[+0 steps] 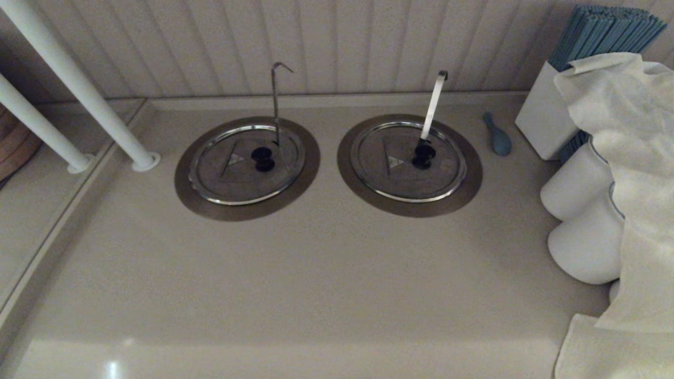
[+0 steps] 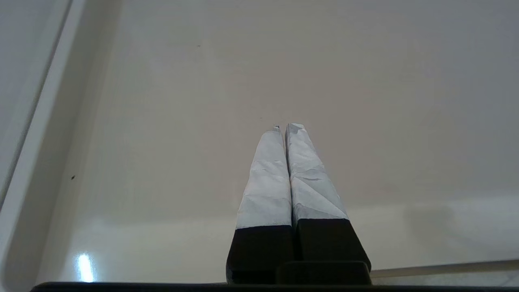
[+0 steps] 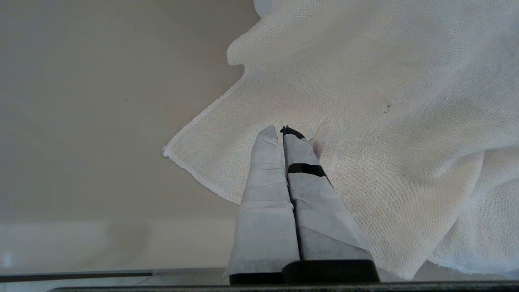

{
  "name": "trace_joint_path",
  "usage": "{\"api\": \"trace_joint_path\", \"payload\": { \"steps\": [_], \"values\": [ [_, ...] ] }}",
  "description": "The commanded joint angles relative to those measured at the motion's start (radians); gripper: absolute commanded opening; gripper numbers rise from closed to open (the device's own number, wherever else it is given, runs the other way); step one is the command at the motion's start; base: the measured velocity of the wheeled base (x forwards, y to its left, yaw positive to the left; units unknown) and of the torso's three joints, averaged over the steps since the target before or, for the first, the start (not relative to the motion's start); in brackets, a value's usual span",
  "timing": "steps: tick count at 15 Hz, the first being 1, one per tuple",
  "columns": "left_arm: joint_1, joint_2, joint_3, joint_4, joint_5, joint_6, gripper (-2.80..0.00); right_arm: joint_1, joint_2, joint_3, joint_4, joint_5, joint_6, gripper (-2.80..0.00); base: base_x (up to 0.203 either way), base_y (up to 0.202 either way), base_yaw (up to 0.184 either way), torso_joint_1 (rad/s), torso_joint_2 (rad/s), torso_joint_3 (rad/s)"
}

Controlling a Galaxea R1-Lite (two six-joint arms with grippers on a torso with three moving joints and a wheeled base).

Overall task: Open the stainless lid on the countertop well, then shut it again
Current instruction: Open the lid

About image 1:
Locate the steel hinged pot lid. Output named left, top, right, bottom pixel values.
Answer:
left=350, top=121, right=468, bottom=203
left=188, top=124, right=307, bottom=206

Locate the blue rice paddle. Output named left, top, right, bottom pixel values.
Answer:
left=483, top=112, right=512, bottom=157

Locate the white square holder box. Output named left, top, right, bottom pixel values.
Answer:
left=515, top=61, right=580, bottom=161

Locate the blue ribbed pack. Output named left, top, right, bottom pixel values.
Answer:
left=559, top=131, right=593, bottom=164

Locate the white support pole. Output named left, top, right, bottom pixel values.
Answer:
left=0, top=74, right=95, bottom=175
left=0, top=0, right=161, bottom=173

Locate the white cloth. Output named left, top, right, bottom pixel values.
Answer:
left=553, top=52, right=674, bottom=379

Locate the blue straw bundle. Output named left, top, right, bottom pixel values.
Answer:
left=548, top=4, right=668, bottom=72

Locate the right flat ladle handle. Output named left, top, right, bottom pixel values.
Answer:
left=419, top=70, right=449, bottom=145

